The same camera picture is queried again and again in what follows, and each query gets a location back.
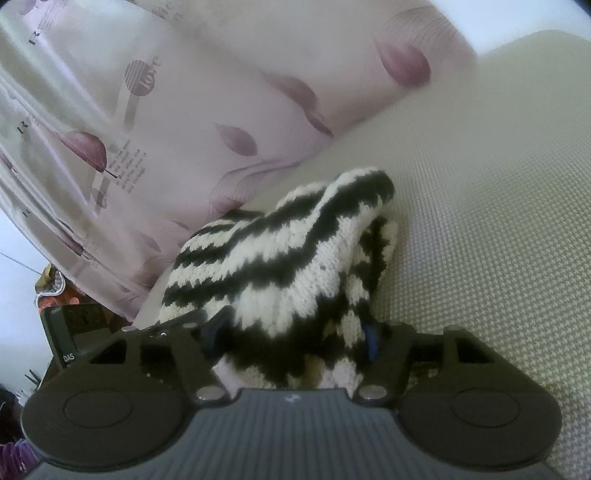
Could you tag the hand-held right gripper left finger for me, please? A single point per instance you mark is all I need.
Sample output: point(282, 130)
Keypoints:
point(212, 338)

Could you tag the orange patterned clutter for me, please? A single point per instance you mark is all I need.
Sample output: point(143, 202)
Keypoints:
point(55, 288)

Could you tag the pink leaf print curtain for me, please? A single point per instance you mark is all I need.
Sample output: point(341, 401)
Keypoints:
point(184, 115)

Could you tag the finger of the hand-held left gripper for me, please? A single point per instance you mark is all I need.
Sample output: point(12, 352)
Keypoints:
point(178, 323)

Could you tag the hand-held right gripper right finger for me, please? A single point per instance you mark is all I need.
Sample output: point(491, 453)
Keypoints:
point(372, 342)

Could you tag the black and white striped knit garment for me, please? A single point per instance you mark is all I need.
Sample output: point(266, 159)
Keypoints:
point(286, 258)

